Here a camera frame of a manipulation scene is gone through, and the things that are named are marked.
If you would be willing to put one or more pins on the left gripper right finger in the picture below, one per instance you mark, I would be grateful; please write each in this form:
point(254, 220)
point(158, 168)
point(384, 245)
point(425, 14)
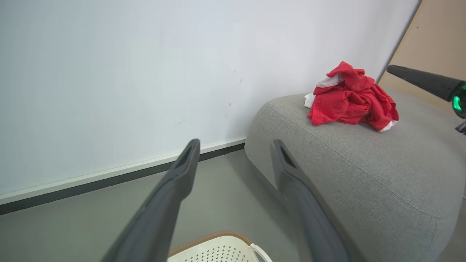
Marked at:
point(309, 218)

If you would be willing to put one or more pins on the red garment with white trim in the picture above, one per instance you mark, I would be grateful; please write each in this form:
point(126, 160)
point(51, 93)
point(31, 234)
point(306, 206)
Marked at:
point(349, 102)

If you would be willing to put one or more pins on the beige wooden panel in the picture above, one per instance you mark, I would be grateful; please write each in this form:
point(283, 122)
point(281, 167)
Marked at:
point(437, 36)

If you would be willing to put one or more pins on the white perforated laundry basket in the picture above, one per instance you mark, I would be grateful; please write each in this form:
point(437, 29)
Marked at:
point(218, 251)

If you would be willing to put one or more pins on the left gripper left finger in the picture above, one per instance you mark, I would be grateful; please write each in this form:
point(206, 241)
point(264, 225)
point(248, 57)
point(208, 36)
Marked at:
point(164, 211)

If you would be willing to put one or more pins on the grey fabric sofa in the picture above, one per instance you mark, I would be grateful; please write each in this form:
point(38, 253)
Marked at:
point(364, 174)

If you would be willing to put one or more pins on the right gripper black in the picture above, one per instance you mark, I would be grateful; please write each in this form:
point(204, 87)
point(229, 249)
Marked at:
point(460, 103)

